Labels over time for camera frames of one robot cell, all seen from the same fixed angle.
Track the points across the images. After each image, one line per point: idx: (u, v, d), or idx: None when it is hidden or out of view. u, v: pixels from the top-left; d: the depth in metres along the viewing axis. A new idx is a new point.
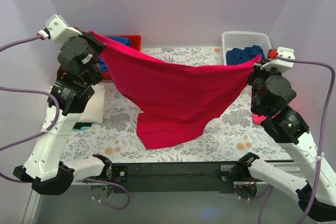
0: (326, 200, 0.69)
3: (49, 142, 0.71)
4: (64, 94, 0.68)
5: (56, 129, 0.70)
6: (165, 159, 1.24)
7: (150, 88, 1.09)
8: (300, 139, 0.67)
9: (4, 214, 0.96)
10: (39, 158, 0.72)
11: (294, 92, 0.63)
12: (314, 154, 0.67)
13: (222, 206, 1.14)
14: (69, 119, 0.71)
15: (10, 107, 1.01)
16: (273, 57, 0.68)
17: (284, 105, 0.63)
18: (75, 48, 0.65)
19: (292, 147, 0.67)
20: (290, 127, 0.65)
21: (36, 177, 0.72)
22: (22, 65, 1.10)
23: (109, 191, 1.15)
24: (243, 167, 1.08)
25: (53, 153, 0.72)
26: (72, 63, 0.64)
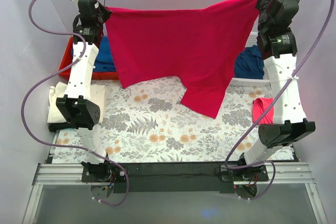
0: (279, 119, 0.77)
3: (84, 66, 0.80)
4: (85, 32, 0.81)
5: (87, 56, 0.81)
6: (165, 159, 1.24)
7: (168, 41, 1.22)
8: (282, 56, 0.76)
9: (4, 214, 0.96)
10: (77, 81, 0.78)
11: (297, 6, 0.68)
12: (288, 74, 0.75)
13: (222, 206, 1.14)
14: (94, 51, 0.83)
15: (11, 106, 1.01)
16: None
17: (285, 13, 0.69)
18: None
19: (272, 60, 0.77)
20: (279, 42, 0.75)
21: (79, 95, 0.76)
22: (22, 64, 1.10)
23: (109, 191, 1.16)
24: (242, 160, 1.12)
25: (87, 77, 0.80)
26: (88, 5, 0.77)
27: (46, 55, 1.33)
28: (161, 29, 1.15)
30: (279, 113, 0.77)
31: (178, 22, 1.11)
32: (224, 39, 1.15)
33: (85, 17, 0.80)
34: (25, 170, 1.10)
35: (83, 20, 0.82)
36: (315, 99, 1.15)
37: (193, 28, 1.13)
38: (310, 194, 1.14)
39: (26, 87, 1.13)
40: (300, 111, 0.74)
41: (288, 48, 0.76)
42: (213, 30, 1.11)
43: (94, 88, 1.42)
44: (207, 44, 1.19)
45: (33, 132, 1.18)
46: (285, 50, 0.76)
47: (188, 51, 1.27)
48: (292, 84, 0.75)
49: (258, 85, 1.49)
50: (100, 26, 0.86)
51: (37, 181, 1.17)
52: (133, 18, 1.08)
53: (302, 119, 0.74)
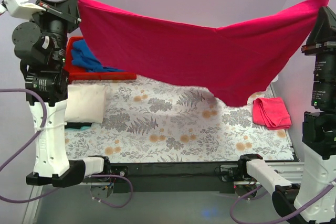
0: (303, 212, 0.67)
3: (50, 138, 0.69)
4: (41, 85, 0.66)
5: (51, 122, 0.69)
6: (165, 159, 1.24)
7: (164, 55, 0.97)
8: (332, 157, 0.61)
9: (5, 215, 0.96)
10: (45, 156, 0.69)
11: None
12: (331, 178, 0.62)
13: (222, 206, 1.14)
14: (59, 108, 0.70)
15: (11, 107, 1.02)
16: None
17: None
18: (27, 35, 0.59)
19: (318, 158, 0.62)
20: (335, 140, 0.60)
21: (52, 174, 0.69)
22: (22, 65, 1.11)
23: (109, 191, 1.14)
24: (242, 160, 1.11)
25: (58, 147, 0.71)
26: (32, 53, 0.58)
27: None
28: (152, 41, 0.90)
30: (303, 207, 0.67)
31: (179, 38, 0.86)
32: (243, 64, 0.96)
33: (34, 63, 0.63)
34: (24, 170, 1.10)
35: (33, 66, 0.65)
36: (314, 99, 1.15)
37: (211, 50, 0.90)
38: None
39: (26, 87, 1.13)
40: (329, 213, 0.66)
41: None
42: (241, 52, 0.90)
43: (94, 87, 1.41)
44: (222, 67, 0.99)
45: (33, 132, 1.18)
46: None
47: (191, 68, 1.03)
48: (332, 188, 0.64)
49: None
50: (61, 66, 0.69)
51: None
52: (116, 21, 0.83)
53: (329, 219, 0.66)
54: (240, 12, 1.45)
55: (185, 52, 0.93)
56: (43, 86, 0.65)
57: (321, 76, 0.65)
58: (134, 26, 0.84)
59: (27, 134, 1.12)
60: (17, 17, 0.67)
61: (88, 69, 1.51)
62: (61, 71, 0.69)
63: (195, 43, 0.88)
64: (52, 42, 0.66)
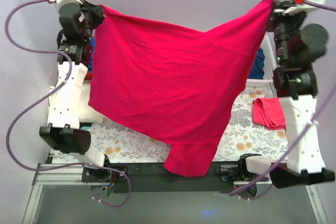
0: (294, 166, 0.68)
3: (70, 91, 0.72)
4: (72, 51, 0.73)
5: (73, 78, 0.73)
6: (165, 159, 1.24)
7: (155, 67, 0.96)
8: (300, 98, 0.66)
9: (4, 215, 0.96)
10: (63, 107, 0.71)
11: (326, 49, 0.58)
12: (307, 118, 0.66)
13: (222, 206, 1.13)
14: (81, 71, 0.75)
15: (11, 106, 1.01)
16: (301, 2, 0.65)
17: (309, 56, 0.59)
18: (71, 9, 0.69)
19: (289, 100, 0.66)
20: (298, 83, 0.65)
21: (65, 124, 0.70)
22: (22, 64, 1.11)
23: (109, 191, 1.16)
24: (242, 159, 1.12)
25: (75, 102, 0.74)
26: (71, 21, 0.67)
27: (46, 55, 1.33)
28: (150, 46, 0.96)
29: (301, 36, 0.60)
30: (294, 159, 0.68)
31: (177, 41, 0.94)
32: (224, 73, 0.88)
33: (69, 34, 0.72)
34: (24, 170, 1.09)
35: (66, 36, 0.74)
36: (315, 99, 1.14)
37: (202, 52, 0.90)
38: (310, 194, 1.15)
39: (25, 87, 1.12)
40: (317, 159, 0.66)
41: (307, 89, 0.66)
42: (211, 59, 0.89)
43: None
44: (207, 76, 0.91)
45: (33, 132, 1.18)
46: (305, 91, 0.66)
47: (176, 89, 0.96)
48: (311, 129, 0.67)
49: (258, 85, 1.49)
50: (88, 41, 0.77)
51: (37, 181, 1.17)
52: (126, 28, 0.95)
53: (321, 169, 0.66)
54: (240, 12, 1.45)
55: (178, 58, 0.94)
56: (74, 50, 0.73)
57: (277, 37, 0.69)
58: (141, 32, 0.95)
59: (27, 134, 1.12)
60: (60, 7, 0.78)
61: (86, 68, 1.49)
62: (88, 43, 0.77)
63: (187, 48, 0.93)
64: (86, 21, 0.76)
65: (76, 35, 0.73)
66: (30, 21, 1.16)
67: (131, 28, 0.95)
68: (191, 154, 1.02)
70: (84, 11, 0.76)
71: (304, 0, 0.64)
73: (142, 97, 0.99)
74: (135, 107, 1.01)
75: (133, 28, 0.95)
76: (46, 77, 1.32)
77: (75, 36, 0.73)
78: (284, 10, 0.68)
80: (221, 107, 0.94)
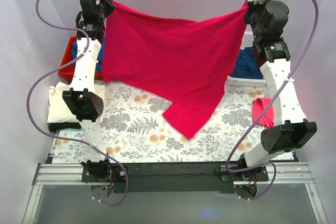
0: (280, 120, 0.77)
3: (86, 61, 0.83)
4: (88, 28, 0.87)
5: (91, 51, 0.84)
6: (165, 159, 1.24)
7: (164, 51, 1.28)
8: (276, 61, 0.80)
9: (4, 215, 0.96)
10: (82, 74, 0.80)
11: (287, 17, 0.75)
12: (284, 77, 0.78)
13: (222, 206, 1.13)
14: (97, 46, 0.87)
15: (11, 106, 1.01)
16: None
17: (275, 23, 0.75)
18: None
19: (267, 64, 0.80)
20: (272, 49, 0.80)
21: (84, 88, 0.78)
22: (22, 64, 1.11)
23: (109, 191, 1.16)
24: (242, 160, 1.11)
25: (91, 72, 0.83)
26: (91, 2, 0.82)
27: (47, 55, 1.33)
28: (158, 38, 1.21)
29: (266, 8, 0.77)
30: (279, 115, 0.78)
31: (179, 31, 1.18)
32: (214, 52, 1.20)
33: (87, 14, 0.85)
34: (24, 170, 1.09)
35: (85, 18, 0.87)
36: (314, 99, 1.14)
37: (198, 38, 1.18)
38: (310, 194, 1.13)
39: (25, 87, 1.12)
40: (298, 111, 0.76)
41: (281, 54, 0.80)
42: (206, 42, 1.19)
43: (94, 88, 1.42)
44: (199, 56, 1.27)
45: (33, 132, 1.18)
46: (280, 56, 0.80)
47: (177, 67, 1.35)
48: (289, 87, 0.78)
49: (258, 85, 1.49)
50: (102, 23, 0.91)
51: (37, 181, 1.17)
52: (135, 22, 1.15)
53: (302, 120, 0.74)
54: None
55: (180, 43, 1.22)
56: (91, 28, 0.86)
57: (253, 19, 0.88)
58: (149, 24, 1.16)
59: (27, 134, 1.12)
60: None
61: None
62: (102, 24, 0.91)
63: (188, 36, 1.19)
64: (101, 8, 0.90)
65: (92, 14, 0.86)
66: (30, 21, 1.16)
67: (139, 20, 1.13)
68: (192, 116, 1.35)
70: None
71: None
73: (153, 69, 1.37)
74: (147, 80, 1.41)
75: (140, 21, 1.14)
76: (46, 77, 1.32)
77: (92, 16, 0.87)
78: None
80: (213, 77, 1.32)
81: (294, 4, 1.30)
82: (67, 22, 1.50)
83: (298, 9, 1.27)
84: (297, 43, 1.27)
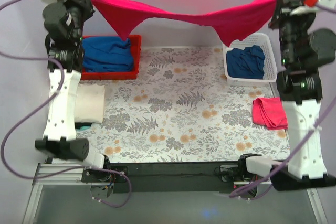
0: (297, 171, 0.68)
3: (62, 102, 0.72)
4: (62, 56, 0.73)
5: (66, 87, 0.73)
6: (165, 159, 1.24)
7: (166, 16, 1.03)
8: (304, 102, 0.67)
9: (5, 215, 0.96)
10: (59, 119, 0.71)
11: (334, 56, 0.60)
12: (310, 124, 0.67)
13: (222, 206, 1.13)
14: (74, 77, 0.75)
15: (11, 106, 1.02)
16: (312, 5, 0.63)
17: (316, 63, 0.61)
18: (54, 13, 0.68)
19: (293, 105, 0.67)
20: (303, 87, 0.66)
21: (61, 137, 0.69)
22: (22, 65, 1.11)
23: (108, 191, 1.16)
24: (242, 160, 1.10)
25: (69, 113, 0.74)
26: (59, 27, 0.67)
27: (46, 55, 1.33)
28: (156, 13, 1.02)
29: (311, 41, 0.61)
30: (296, 165, 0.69)
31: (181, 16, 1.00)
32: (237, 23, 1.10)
33: (58, 39, 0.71)
34: (24, 170, 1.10)
35: (56, 41, 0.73)
36: None
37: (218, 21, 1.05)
38: (310, 194, 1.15)
39: (25, 87, 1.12)
40: (319, 166, 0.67)
41: (312, 93, 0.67)
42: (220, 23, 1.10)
43: (94, 87, 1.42)
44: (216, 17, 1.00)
45: (33, 132, 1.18)
46: (308, 95, 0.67)
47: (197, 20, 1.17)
48: (314, 136, 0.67)
49: (258, 85, 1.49)
50: (79, 44, 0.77)
51: (37, 181, 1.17)
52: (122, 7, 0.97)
53: (322, 174, 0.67)
54: None
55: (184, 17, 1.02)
56: (64, 56, 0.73)
57: (283, 38, 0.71)
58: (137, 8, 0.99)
59: (28, 133, 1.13)
60: (44, 1, 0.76)
61: (88, 69, 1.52)
62: (79, 46, 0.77)
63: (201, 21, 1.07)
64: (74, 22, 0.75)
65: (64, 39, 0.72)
66: (29, 21, 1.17)
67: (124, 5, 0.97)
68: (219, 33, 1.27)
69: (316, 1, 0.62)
70: (71, 10, 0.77)
71: (314, 3, 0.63)
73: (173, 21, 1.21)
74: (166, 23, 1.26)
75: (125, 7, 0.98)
76: (46, 77, 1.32)
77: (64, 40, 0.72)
78: (293, 10, 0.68)
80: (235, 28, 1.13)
81: None
82: None
83: None
84: None
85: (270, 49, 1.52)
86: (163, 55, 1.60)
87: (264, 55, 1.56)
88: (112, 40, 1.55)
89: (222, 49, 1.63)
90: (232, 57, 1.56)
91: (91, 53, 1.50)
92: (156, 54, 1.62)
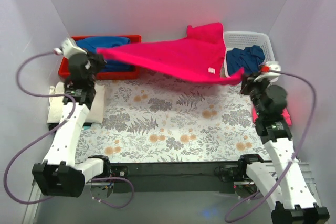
0: (288, 203, 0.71)
3: (70, 129, 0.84)
4: (77, 93, 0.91)
5: (75, 117, 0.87)
6: (165, 159, 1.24)
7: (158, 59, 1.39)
8: (279, 140, 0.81)
9: (4, 215, 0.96)
10: (62, 144, 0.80)
11: (286, 102, 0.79)
12: (288, 156, 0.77)
13: (222, 206, 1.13)
14: (83, 111, 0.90)
15: (11, 106, 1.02)
16: (266, 71, 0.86)
17: (275, 108, 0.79)
18: (79, 59, 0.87)
19: (270, 143, 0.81)
20: (274, 128, 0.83)
21: (61, 161, 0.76)
22: (22, 65, 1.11)
23: (109, 191, 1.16)
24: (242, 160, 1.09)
25: (73, 141, 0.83)
26: (79, 68, 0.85)
27: (46, 55, 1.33)
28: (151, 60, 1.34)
29: (267, 93, 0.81)
30: (286, 198, 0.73)
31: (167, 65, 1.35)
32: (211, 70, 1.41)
33: (75, 79, 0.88)
34: (25, 170, 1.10)
35: (75, 82, 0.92)
36: (314, 99, 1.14)
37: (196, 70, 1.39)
38: None
39: (25, 87, 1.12)
40: (307, 195, 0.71)
41: (283, 133, 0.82)
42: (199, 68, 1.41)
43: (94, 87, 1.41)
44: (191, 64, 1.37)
45: (33, 132, 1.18)
46: (281, 135, 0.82)
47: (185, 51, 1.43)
48: (293, 167, 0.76)
49: None
50: (92, 86, 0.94)
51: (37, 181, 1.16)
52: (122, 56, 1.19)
53: (312, 204, 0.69)
54: (240, 12, 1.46)
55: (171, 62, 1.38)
56: (79, 93, 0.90)
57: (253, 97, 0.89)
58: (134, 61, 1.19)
59: (28, 132, 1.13)
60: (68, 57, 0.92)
61: None
62: (92, 87, 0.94)
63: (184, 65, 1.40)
64: (91, 69, 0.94)
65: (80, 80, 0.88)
66: (30, 21, 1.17)
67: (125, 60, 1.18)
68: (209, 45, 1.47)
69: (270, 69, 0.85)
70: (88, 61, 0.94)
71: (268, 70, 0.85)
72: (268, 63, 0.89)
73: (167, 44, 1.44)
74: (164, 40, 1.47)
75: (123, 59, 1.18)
76: (46, 77, 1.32)
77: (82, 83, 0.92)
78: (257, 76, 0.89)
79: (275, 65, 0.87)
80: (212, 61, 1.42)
81: (294, 4, 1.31)
82: (68, 22, 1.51)
83: (298, 10, 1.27)
84: (298, 43, 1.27)
85: (270, 49, 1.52)
86: None
87: (264, 55, 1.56)
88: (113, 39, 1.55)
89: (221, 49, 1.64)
90: (232, 57, 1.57)
91: None
92: None
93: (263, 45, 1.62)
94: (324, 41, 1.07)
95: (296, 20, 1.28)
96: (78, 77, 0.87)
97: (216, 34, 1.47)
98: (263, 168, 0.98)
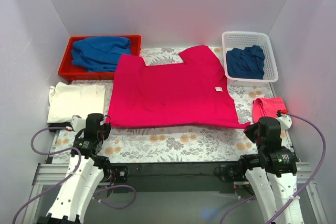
0: None
3: (74, 182, 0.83)
4: (85, 145, 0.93)
5: (80, 171, 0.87)
6: (165, 159, 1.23)
7: (157, 96, 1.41)
8: (283, 175, 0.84)
9: (4, 214, 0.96)
10: (65, 197, 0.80)
11: (279, 126, 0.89)
12: (290, 193, 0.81)
13: (222, 207, 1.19)
14: (88, 163, 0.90)
15: (11, 105, 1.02)
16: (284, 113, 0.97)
17: (271, 131, 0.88)
18: (95, 114, 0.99)
19: (274, 178, 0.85)
20: (280, 161, 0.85)
21: (63, 215, 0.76)
22: (22, 65, 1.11)
23: (109, 192, 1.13)
24: (242, 160, 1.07)
25: (76, 193, 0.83)
26: (95, 121, 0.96)
27: (46, 55, 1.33)
28: (153, 106, 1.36)
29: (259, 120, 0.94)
30: None
31: (168, 106, 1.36)
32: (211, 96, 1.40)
33: (89, 132, 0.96)
34: (25, 171, 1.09)
35: (86, 135, 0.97)
36: (314, 99, 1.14)
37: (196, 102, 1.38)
38: (310, 194, 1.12)
39: (24, 87, 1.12)
40: None
41: (288, 167, 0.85)
42: (199, 96, 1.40)
43: (94, 88, 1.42)
44: (189, 96, 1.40)
45: (33, 132, 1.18)
46: (286, 168, 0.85)
47: (179, 84, 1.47)
48: (293, 202, 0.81)
49: (258, 85, 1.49)
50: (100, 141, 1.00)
51: (37, 181, 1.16)
52: (130, 116, 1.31)
53: None
54: (240, 12, 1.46)
55: (170, 99, 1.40)
56: (87, 145, 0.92)
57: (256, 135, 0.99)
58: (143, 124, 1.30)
59: (27, 133, 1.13)
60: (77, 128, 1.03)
61: (88, 69, 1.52)
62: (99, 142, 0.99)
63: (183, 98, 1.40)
64: (103, 127, 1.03)
65: (93, 132, 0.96)
66: (30, 22, 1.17)
67: (133, 116, 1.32)
68: (201, 68, 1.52)
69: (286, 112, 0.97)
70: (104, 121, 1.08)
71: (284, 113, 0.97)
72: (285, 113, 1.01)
73: (160, 78, 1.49)
74: (156, 74, 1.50)
75: (132, 116, 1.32)
76: (46, 77, 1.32)
77: (93, 134, 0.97)
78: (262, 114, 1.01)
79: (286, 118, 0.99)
80: (208, 84, 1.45)
81: (294, 4, 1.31)
82: (68, 22, 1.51)
83: (298, 10, 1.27)
84: (297, 43, 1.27)
85: (269, 49, 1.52)
86: (163, 55, 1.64)
87: (264, 55, 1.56)
88: (112, 39, 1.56)
89: (221, 49, 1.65)
90: (232, 57, 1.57)
91: (92, 53, 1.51)
92: (156, 54, 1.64)
93: (263, 45, 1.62)
94: (324, 41, 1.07)
95: (296, 20, 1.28)
96: (92, 130, 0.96)
97: (205, 54, 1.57)
98: (264, 174, 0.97)
